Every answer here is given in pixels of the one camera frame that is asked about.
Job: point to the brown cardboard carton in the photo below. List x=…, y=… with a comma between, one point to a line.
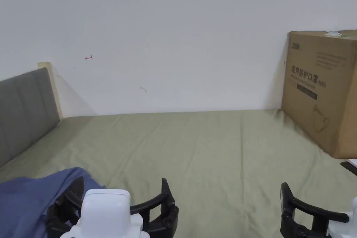
x=320, y=87

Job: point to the grey padded headboard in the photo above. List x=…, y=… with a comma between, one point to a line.
x=25, y=109

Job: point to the black and white flat item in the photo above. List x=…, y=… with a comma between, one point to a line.
x=351, y=167

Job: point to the bed with pale green sheet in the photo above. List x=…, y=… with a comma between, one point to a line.
x=209, y=151

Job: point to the blue garment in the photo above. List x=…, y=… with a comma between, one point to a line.
x=25, y=201

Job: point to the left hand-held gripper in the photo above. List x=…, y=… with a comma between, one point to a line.
x=107, y=215

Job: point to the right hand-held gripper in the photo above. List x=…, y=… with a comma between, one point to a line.
x=345, y=229

